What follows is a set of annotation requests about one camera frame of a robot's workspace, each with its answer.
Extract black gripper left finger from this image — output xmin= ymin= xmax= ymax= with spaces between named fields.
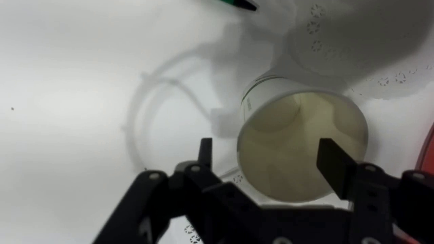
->
xmin=92 ymin=137 xmax=261 ymax=244

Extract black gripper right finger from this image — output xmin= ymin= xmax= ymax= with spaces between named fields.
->
xmin=316 ymin=137 xmax=434 ymax=244

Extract white paper cup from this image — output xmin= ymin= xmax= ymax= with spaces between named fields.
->
xmin=234 ymin=74 xmax=370 ymax=204

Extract white paper doily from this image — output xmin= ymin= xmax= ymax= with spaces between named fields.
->
xmin=289 ymin=0 xmax=434 ymax=102

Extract green pen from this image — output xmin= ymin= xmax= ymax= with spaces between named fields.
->
xmin=215 ymin=0 xmax=259 ymax=14

